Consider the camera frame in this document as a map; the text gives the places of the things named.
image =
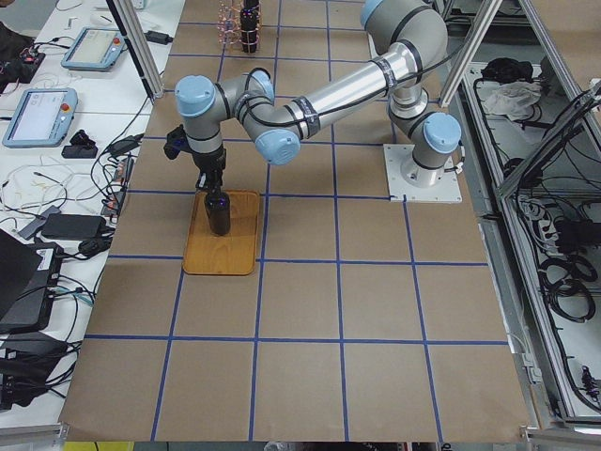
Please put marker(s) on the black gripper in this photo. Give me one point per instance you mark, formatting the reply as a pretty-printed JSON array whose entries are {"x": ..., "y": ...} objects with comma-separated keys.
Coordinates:
[{"x": 210, "y": 163}]

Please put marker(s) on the dark wine bottle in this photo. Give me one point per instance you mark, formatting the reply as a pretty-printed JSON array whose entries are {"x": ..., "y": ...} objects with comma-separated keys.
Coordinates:
[
  {"x": 249, "y": 25},
  {"x": 217, "y": 206}
]

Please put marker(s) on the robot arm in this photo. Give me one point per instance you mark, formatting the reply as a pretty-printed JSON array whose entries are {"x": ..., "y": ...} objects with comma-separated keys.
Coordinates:
[{"x": 410, "y": 39}]

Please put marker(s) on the wooden tray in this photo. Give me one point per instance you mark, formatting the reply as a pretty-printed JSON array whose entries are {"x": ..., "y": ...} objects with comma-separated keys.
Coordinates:
[{"x": 232, "y": 254}]

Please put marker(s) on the black power adapter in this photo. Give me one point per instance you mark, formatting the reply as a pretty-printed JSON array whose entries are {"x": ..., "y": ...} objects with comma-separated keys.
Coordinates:
[{"x": 72, "y": 226}]

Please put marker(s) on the upper teach pendant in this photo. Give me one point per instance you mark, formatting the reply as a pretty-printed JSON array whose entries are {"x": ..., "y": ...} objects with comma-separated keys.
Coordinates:
[{"x": 94, "y": 49}]

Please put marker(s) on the teach pendant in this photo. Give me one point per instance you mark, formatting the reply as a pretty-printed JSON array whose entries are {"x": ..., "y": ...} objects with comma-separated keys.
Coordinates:
[
  {"x": 42, "y": 118},
  {"x": 94, "y": 49}
]

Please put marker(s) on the lower teach pendant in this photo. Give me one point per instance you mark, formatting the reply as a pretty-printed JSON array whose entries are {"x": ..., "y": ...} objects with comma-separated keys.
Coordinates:
[{"x": 42, "y": 118}]

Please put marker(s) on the black laptop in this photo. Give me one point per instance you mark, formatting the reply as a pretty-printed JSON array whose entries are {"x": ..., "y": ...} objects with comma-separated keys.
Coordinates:
[{"x": 28, "y": 274}]

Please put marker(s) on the crumpled white cloth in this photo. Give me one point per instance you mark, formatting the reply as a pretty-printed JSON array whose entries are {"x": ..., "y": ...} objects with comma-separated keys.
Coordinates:
[{"x": 514, "y": 100}]

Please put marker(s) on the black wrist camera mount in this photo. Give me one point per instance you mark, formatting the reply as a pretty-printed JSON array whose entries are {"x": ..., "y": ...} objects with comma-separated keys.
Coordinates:
[{"x": 176, "y": 142}]

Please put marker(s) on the copper wire bottle basket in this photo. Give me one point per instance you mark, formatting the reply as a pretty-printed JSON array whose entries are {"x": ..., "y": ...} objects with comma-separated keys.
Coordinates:
[{"x": 228, "y": 24}]

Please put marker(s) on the aluminium frame post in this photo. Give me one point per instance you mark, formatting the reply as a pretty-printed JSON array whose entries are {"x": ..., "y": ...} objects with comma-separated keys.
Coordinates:
[{"x": 130, "y": 28}]

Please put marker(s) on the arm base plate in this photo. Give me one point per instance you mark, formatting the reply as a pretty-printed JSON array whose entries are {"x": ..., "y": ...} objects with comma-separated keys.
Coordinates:
[{"x": 408, "y": 182}]

